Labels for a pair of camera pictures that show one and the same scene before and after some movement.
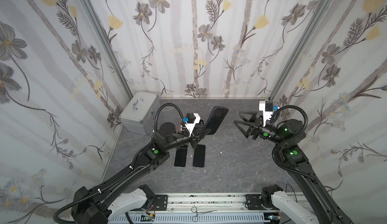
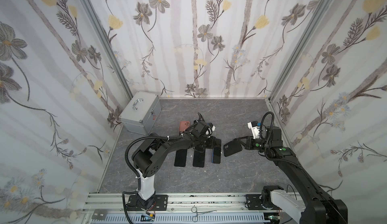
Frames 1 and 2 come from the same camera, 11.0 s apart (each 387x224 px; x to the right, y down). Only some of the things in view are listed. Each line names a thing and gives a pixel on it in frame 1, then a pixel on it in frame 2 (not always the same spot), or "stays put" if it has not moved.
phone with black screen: x=180 y=158 stays put
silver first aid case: x=139 y=116 stays put
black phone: x=199 y=156 stays put
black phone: x=217 y=116 → x=216 y=151
